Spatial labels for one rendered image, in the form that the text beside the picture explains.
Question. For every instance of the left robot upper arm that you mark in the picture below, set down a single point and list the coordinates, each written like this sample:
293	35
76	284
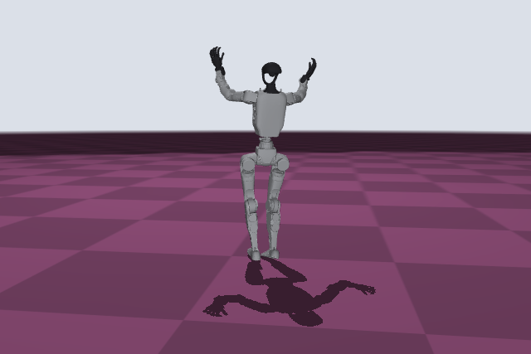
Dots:
246	96

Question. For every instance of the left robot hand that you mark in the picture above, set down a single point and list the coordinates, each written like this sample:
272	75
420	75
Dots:
216	59

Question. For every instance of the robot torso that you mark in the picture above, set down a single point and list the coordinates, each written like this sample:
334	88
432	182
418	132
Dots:
268	116

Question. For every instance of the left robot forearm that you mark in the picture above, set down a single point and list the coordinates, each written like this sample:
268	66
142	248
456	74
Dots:
224	86

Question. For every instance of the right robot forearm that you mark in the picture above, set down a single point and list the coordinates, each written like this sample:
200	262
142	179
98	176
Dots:
303	88

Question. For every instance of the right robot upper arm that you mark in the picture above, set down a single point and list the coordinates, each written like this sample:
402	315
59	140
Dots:
293	98

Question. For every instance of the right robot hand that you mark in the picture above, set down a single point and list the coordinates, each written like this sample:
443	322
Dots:
309	72

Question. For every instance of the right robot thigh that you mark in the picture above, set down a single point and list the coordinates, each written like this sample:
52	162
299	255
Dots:
276	178

